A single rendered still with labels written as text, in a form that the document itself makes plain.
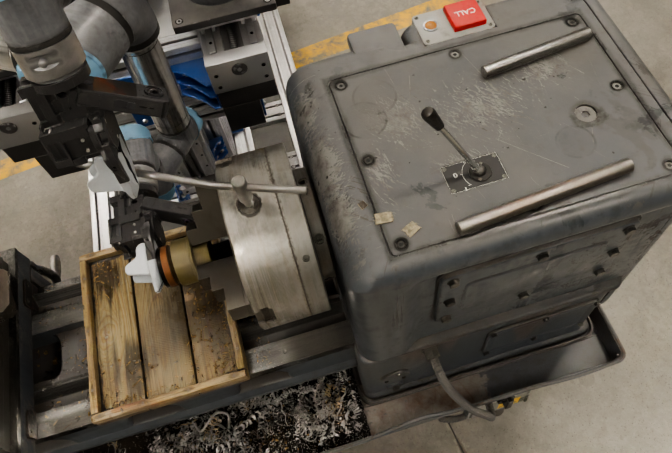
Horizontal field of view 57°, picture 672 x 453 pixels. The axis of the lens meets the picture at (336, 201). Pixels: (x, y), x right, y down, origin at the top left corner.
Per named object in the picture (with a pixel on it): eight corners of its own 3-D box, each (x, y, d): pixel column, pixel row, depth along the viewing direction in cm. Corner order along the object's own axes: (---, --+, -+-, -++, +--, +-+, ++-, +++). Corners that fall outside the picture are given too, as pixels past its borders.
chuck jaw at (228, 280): (256, 246, 108) (270, 303, 101) (262, 261, 112) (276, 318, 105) (195, 264, 107) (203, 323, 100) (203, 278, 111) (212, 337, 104)
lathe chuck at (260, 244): (278, 191, 133) (253, 114, 104) (318, 331, 121) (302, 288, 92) (238, 202, 132) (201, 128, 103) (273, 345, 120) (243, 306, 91)
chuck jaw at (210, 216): (251, 219, 113) (232, 159, 109) (252, 230, 108) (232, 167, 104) (192, 236, 112) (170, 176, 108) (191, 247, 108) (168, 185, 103)
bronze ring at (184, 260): (201, 220, 109) (150, 234, 109) (210, 266, 105) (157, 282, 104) (214, 241, 118) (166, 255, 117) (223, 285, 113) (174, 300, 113)
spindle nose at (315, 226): (312, 194, 126) (302, 145, 107) (341, 289, 118) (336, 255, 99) (298, 198, 126) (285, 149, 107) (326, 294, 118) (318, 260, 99)
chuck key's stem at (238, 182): (260, 205, 101) (246, 174, 90) (258, 217, 100) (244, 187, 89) (246, 204, 101) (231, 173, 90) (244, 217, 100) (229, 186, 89)
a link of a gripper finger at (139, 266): (131, 299, 108) (126, 253, 112) (164, 290, 108) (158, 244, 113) (124, 292, 105) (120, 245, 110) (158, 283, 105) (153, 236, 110)
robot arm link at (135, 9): (92, -60, 102) (172, 118, 145) (56, -15, 97) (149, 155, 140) (154, -45, 100) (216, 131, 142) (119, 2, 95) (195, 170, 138)
